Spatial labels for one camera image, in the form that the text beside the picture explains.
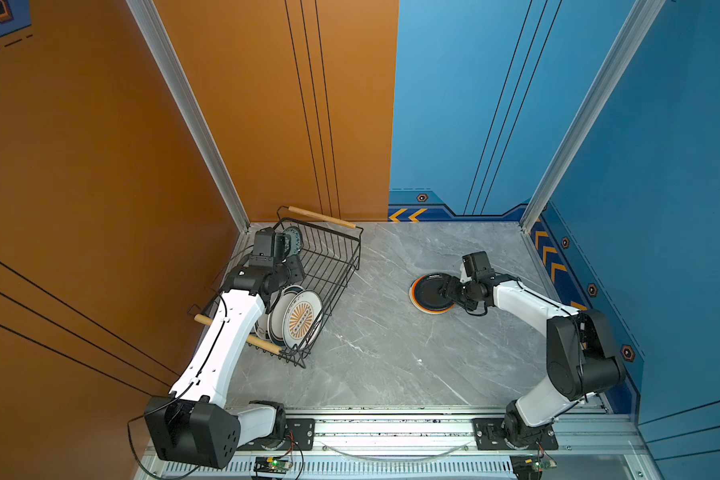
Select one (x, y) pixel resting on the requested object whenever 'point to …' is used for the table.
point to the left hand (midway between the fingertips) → (291, 264)
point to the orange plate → (418, 307)
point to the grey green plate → (296, 239)
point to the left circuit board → (271, 465)
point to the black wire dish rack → (329, 251)
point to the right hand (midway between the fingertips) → (442, 294)
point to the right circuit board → (530, 467)
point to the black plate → (427, 293)
